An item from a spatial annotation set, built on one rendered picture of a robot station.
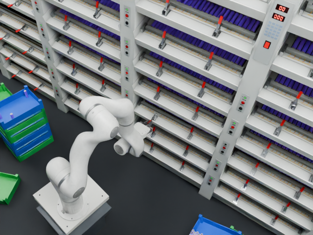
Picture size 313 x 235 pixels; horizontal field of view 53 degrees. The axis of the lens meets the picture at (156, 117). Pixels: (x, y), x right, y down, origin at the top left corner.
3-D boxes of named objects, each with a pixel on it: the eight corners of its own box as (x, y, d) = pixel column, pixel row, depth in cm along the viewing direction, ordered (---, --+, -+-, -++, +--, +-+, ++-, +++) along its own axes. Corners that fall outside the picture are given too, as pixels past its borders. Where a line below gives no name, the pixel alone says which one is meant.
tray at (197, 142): (212, 156, 198) (213, 152, 190) (133, 113, 217) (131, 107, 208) (227, 131, 204) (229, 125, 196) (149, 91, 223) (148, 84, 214)
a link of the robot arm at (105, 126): (64, 176, 168) (84, 198, 162) (46, 182, 157) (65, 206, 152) (105, 101, 148) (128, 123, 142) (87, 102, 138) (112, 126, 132)
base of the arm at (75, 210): (71, 227, 180) (67, 216, 165) (50, 205, 186) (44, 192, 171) (96, 204, 189) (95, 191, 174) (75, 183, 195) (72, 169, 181)
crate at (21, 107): (4, 130, 208) (0, 122, 202) (-11, 113, 217) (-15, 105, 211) (44, 107, 223) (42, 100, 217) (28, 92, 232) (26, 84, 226)
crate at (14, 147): (14, 150, 227) (10, 144, 221) (0, 134, 235) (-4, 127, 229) (50, 128, 242) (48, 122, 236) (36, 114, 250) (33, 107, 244)
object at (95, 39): (122, 64, 190) (117, 50, 177) (48, 26, 208) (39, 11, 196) (140, 40, 196) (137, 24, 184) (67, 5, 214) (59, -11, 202)
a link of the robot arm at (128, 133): (148, 123, 162) (146, 150, 187) (123, 108, 166) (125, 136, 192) (138, 135, 158) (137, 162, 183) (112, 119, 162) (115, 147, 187)
